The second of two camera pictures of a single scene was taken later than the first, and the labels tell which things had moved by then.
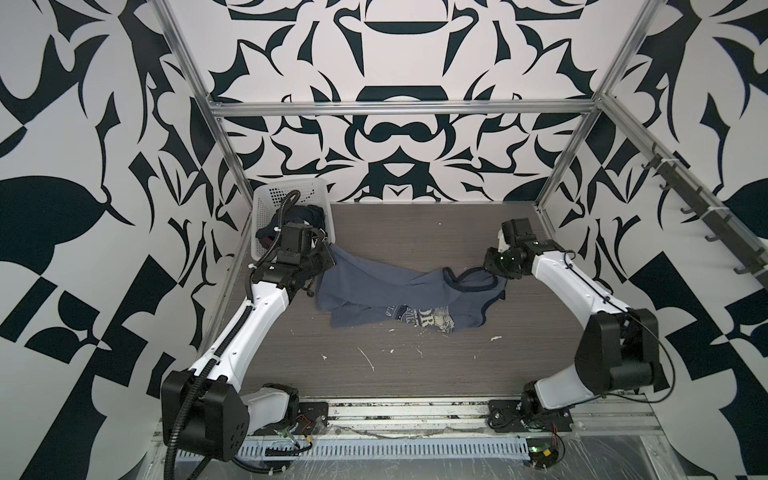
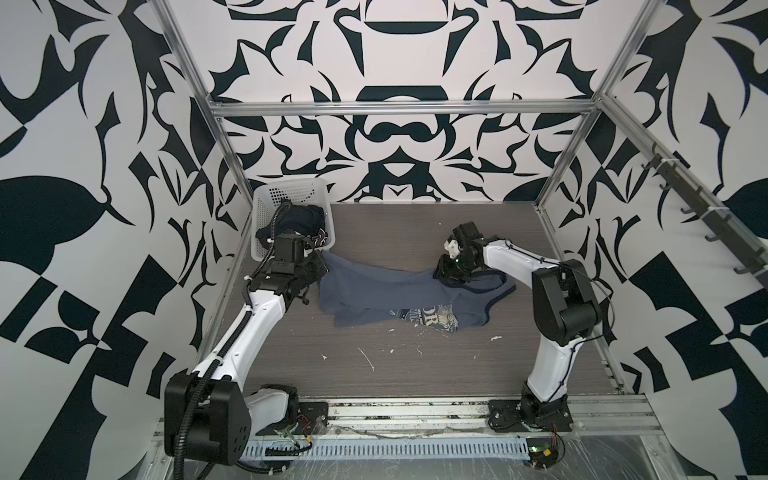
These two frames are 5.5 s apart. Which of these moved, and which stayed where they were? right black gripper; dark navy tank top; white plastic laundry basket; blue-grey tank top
Moved: right black gripper
Stayed: dark navy tank top; blue-grey tank top; white plastic laundry basket
